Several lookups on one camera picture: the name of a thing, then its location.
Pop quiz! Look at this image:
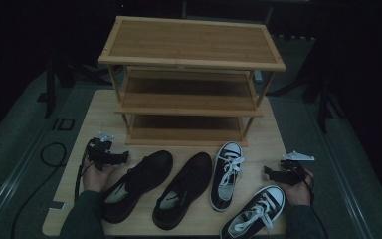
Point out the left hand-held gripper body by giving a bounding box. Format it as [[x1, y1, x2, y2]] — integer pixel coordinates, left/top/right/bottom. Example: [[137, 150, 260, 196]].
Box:
[[86, 131, 115, 172]]

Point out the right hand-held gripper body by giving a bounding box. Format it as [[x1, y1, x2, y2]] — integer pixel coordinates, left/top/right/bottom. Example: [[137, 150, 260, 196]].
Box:
[[280, 150, 315, 187]]

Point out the black white canvas sneaker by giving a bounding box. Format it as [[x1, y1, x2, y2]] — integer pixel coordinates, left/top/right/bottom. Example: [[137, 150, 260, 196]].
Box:
[[219, 184, 287, 239], [209, 140, 246, 213]]

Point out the black shoe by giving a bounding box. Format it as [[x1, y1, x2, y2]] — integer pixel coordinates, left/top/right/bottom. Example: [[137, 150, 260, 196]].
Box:
[[100, 149, 174, 225], [151, 151, 213, 231]]

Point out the wooden shoe rack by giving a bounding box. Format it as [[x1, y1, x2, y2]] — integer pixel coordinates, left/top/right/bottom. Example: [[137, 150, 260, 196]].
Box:
[[97, 15, 287, 148]]

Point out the person's right hand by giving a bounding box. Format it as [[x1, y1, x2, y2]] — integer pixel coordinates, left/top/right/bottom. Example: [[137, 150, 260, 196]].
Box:
[[280, 170, 313, 207]]

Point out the person's left hand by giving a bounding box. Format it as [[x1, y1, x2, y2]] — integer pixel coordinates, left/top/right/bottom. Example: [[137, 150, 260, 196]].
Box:
[[82, 160, 118, 193]]

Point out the black metal stand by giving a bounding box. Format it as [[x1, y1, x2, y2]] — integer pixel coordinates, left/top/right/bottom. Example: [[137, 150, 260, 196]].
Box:
[[36, 54, 76, 120], [299, 39, 346, 134]]

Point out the black floor cable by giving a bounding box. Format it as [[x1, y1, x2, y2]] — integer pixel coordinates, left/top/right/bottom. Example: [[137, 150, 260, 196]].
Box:
[[10, 141, 68, 239]]

